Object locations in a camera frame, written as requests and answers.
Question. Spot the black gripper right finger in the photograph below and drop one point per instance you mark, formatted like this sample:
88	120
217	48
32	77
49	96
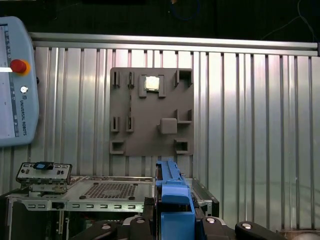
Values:
212	230

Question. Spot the grey parts rack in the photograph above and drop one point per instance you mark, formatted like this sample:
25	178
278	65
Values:
150	112

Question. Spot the black PC case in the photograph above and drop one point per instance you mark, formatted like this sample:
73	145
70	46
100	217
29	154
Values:
145	190

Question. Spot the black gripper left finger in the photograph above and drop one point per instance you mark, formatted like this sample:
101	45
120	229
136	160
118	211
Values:
140	230

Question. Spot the grey card retainer bracket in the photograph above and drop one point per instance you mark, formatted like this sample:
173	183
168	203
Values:
45	177

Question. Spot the pale blue teach pendant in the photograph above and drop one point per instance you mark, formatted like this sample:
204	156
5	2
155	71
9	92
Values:
25	100

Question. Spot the hard disk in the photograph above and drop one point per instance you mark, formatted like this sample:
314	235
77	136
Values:
175	195

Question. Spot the silver CPU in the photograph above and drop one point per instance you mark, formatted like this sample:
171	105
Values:
152	83

